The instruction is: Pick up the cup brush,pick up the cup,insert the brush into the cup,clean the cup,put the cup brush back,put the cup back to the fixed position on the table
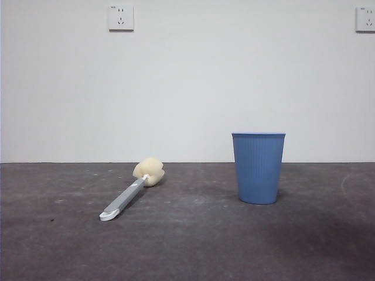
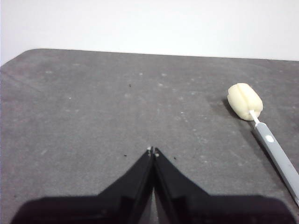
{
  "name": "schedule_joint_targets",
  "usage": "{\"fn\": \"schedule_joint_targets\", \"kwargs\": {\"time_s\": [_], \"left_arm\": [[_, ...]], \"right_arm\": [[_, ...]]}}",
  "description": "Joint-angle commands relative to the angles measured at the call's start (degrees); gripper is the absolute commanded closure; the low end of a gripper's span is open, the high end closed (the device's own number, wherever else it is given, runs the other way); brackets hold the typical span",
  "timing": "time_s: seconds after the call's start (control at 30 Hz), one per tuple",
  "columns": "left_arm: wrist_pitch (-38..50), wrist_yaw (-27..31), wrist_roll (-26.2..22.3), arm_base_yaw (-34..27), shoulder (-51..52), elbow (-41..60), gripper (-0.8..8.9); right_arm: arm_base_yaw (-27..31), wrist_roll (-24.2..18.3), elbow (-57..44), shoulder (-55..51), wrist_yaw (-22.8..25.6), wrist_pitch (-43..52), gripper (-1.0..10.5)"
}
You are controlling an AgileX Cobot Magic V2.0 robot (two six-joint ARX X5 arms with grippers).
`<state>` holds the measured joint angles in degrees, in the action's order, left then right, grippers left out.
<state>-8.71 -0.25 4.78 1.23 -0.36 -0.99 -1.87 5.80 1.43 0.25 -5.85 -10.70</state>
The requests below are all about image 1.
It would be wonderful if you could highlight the blue ribbed plastic cup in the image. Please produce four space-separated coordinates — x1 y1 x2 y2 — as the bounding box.
231 132 287 205

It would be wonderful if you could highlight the white wall socket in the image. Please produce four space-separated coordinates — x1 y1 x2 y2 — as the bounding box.
355 6 375 33
108 4 135 32

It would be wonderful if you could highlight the grey-handled sponge cup brush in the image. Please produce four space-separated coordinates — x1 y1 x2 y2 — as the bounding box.
98 157 165 222

